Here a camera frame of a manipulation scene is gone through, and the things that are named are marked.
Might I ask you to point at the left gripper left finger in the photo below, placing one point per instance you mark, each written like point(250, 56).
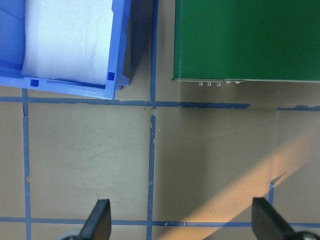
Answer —
point(98, 225)

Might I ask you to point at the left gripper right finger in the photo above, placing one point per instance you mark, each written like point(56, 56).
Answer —
point(268, 224)

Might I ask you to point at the white foam pad left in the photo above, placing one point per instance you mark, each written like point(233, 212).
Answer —
point(68, 39)

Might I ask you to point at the green conveyor belt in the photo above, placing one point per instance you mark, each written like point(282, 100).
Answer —
point(246, 40)

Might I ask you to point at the left blue bin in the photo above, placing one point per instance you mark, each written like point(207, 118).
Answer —
point(12, 53)

